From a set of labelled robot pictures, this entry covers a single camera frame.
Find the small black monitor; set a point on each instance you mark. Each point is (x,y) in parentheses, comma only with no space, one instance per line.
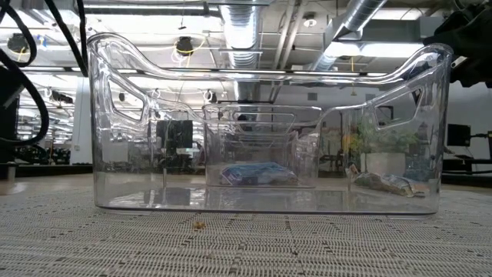
(459,134)

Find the white plant pot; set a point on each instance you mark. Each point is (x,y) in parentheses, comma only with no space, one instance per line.
(382,165)

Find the round ceiling lamp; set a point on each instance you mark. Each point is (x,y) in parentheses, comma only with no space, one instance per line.
(310,22)

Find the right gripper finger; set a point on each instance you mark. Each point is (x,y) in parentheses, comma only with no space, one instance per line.
(423,68)

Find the green potted plant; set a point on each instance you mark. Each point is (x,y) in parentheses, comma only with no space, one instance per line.
(384,138)

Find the woven white table mat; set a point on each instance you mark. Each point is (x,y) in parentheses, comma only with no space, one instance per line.
(246,250)

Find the black round ceiling device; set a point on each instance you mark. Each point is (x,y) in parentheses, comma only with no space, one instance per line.
(184,45)

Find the grey waste bin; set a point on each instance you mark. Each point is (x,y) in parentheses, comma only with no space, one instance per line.
(8,171)

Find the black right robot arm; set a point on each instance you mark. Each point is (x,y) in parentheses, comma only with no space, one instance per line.
(485,23)

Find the silver round air duct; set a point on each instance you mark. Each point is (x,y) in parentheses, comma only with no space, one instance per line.
(240,31)

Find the small brown crumb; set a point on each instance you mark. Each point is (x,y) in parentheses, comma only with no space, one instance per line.
(198,225)

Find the silver spiral air duct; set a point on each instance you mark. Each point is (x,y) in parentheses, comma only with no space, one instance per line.
(357,15)

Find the green blue granola bar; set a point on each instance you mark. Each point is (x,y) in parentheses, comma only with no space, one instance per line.
(369,181)

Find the white building column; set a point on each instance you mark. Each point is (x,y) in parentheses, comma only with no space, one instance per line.
(80,127)

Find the rectangular ceiling light panel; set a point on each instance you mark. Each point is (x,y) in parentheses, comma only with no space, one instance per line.
(376,50)

